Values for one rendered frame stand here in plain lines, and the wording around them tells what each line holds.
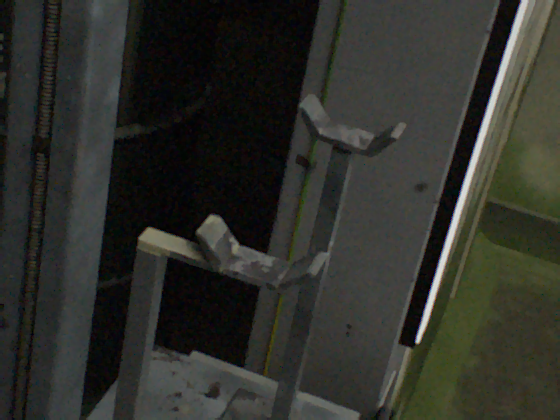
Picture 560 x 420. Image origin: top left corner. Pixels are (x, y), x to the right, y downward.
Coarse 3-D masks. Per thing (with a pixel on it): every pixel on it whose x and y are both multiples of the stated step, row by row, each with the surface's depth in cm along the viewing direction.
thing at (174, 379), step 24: (168, 360) 113; (192, 360) 113; (168, 384) 110; (192, 384) 111; (216, 384) 111; (240, 384) 112; (96, 408) 106; (144, 408) 107; (168, 408) 107; (192, 408) 108; (216, 408) 108; (312, 408) 111
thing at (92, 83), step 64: (64, 0) 78; (128, 0) 83; (64, 64) 80; (64, 128) 83; (64, 192) 85; (0, 256) 90; (64, 256) 88; (0, 320) 93; (64, 320) 91; (0, 384) 96; (64, 384) 96
